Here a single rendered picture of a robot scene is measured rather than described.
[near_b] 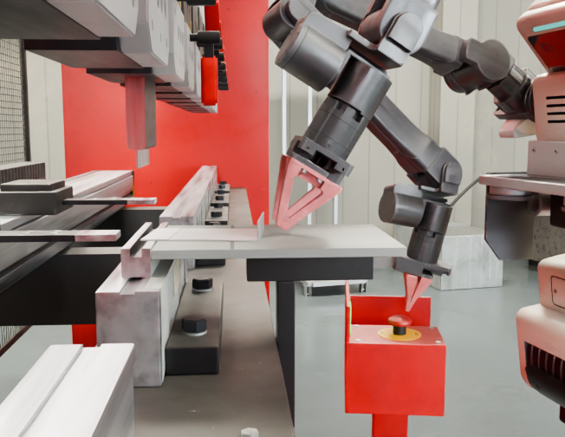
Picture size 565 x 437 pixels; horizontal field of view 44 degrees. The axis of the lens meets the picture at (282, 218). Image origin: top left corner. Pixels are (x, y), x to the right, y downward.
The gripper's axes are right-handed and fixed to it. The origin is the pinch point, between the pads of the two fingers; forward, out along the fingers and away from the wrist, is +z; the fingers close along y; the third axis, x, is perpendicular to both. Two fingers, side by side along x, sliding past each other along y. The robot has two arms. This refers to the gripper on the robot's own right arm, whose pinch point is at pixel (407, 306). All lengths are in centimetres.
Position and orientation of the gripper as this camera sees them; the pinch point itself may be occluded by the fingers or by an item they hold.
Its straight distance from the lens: 128.8
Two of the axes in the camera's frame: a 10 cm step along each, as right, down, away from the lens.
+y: -9.7, -2.5, 0.4
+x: -0.8, 1.5, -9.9
